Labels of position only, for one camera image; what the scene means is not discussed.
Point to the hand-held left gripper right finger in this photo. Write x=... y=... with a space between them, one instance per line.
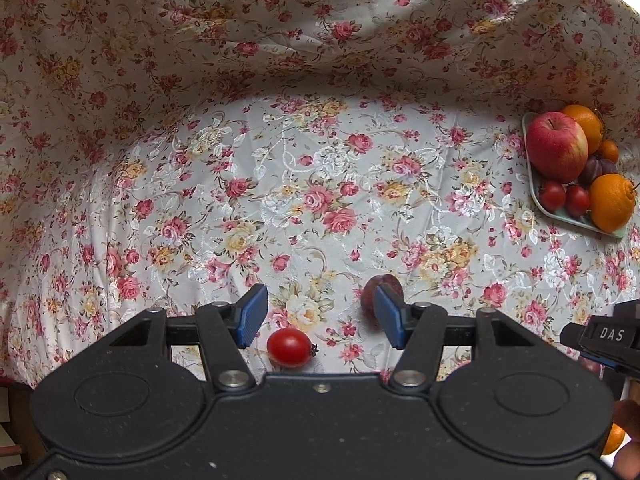
x=390 y=315

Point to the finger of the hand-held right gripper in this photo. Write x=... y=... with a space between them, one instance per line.
x=600 y=347

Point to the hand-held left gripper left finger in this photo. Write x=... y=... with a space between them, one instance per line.
x=252 y=315

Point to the dark red plum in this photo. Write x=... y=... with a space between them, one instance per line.
x=590 y=366
x=370 y=296
x=590 y=170

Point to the red cherry tomato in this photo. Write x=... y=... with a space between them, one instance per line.
x=577 y=200
x=289 y=347
x=551 y=196

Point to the person's right hand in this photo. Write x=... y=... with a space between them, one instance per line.
x=631 y=412

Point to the small orange mandarin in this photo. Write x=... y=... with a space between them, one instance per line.
x=610 y=151
x=612 y=439

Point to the pale green tray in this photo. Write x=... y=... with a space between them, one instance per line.
x=542 y=215

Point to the large knobbed orange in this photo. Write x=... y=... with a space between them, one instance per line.
x=612 y=202

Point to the floral tablecloth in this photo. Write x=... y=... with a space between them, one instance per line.
x=250 y=160

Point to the purple plum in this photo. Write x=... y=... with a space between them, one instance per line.
x=610 y=166

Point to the red apple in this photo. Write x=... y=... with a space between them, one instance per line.
x=556 y=146

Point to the round orange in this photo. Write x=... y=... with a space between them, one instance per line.
x=587 y=122

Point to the brown wooden furniture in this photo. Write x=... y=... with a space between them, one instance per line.
x=15 y=420

